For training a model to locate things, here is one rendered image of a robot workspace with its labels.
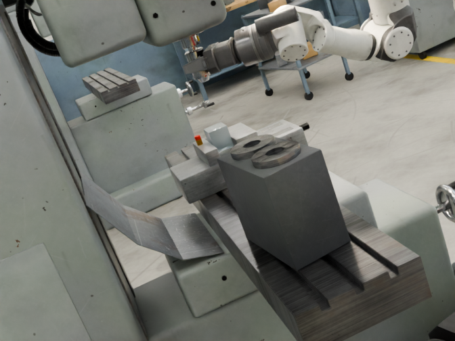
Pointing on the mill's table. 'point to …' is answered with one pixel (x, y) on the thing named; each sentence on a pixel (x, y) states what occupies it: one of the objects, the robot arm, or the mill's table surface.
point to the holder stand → (284, 198)
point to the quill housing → (178, 18)
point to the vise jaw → (241, 132)
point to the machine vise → (286, 128)
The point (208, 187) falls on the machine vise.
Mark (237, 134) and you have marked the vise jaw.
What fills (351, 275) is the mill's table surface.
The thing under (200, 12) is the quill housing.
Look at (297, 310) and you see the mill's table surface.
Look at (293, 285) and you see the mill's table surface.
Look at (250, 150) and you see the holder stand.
